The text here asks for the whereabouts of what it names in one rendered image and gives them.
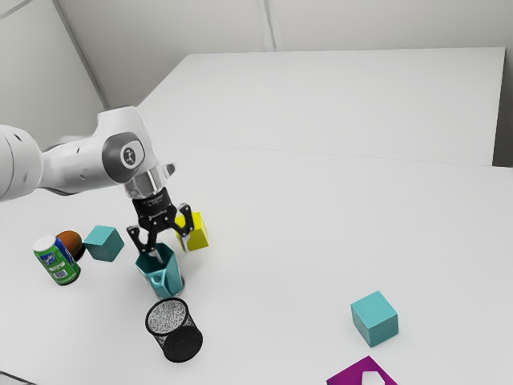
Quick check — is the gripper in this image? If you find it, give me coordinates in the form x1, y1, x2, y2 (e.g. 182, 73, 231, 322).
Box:
126, 187, 196, 265

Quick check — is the yellow block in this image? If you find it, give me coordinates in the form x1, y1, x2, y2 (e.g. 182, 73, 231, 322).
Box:
174, 211, 211, 253

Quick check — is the teal faceted mug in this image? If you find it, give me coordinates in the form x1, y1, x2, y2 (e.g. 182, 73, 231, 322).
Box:
135, 242, 185, 300

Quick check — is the teal block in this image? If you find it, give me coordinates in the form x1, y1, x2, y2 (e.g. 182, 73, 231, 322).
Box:
350, 290, 400, 348
83, 225, 126, 263

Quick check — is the brown round fruit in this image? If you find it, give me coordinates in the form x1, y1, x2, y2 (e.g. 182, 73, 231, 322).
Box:
55, 229, 87, 262

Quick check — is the black mesh pen holder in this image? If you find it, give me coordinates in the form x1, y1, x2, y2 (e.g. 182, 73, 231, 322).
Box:
144, 297, 204, 363

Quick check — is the green soda can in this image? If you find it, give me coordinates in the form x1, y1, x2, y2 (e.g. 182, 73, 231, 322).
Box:
32, 234, 82, 286

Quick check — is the purple box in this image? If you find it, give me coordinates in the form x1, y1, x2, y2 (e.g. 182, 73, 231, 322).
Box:
325, 355, 399, 385

